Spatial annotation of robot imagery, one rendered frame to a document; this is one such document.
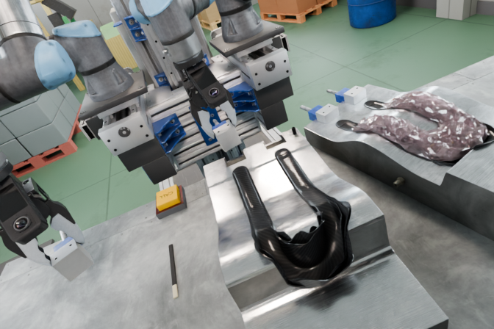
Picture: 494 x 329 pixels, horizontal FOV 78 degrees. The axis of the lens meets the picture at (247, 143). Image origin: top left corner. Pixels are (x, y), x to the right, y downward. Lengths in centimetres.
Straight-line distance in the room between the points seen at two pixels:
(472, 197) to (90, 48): 100
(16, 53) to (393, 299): 70
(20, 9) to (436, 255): 82
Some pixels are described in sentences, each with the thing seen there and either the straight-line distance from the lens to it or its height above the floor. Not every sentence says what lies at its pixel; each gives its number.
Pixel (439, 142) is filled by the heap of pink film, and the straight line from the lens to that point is 71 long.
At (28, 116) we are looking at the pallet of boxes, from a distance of 371.
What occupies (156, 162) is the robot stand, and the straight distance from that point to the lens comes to 108.
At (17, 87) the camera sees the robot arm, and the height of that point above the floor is 124.
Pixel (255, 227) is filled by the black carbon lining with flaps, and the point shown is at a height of 91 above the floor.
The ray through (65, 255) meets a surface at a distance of 69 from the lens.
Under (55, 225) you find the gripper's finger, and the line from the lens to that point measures 68.
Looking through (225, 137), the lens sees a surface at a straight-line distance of 76.
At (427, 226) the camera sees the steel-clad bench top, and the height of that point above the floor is 80.
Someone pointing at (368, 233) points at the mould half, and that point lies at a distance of 52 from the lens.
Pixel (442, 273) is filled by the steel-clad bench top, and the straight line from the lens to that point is 62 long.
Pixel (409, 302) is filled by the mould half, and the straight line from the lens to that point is 53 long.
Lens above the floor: 133
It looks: 33 degrees down
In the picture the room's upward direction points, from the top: 21 degrees counter-clockwise
